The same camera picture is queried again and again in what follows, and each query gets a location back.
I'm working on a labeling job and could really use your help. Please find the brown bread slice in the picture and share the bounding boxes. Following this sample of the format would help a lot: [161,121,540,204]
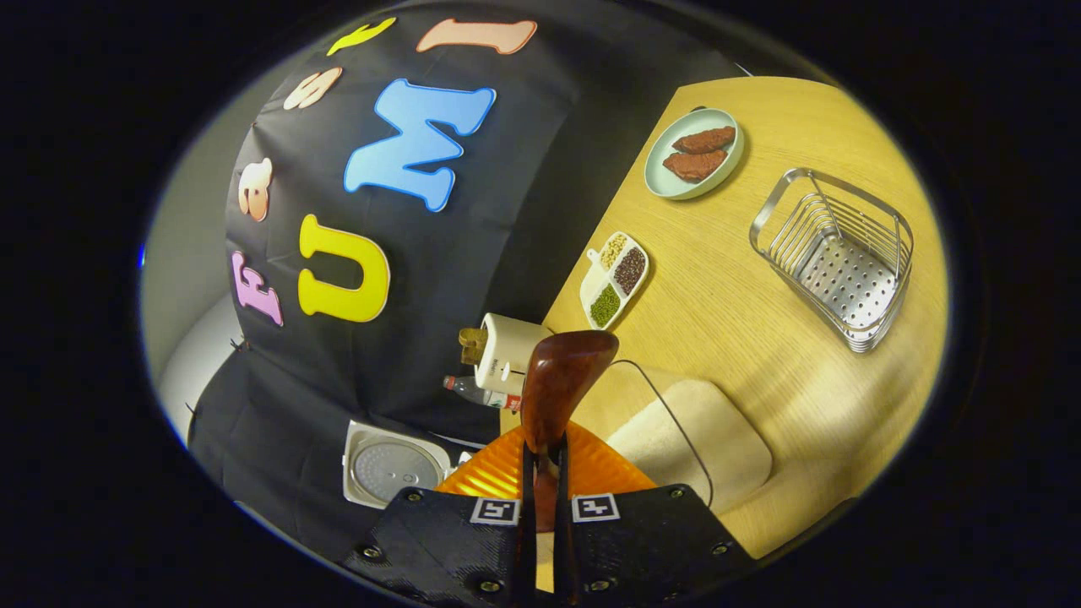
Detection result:
[458,326,492,366]

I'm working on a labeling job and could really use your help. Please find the white toaster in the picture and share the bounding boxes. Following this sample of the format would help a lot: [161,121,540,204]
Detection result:
[472,312,555,397]

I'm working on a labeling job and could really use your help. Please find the white rice cooker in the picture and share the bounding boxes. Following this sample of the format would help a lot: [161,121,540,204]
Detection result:
[341,419,474,512]

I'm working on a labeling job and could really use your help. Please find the brown wooden spoon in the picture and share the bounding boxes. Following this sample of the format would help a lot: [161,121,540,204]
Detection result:
[519,329,621,535]

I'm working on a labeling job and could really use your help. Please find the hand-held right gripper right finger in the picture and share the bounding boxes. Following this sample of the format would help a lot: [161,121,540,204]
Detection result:
[553,422,758,608]

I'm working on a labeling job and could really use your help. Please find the pale green plate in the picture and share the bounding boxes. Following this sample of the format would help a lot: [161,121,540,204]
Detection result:
[643,106,747,202]

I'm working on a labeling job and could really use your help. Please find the black backdrop cloth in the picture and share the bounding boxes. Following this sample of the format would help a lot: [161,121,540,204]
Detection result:
[187,4,746,560]

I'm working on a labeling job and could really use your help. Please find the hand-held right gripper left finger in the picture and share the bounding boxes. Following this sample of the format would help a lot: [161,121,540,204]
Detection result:
[341,422,539,608]

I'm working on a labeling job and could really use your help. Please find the clear plastic water bottle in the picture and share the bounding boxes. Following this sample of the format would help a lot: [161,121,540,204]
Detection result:
[443,374,524,413]

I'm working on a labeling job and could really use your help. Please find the metal wire chopstick holder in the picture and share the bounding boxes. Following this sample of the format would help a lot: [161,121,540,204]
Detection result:
[748,166,915,355]

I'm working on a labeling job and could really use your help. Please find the red meat slice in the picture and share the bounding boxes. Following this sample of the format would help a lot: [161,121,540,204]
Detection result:
[671,125,738,155]
[661,149,730,184]

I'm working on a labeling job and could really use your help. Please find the white divided dish of beans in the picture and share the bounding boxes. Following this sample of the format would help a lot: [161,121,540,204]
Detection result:
[579,231,651,332]

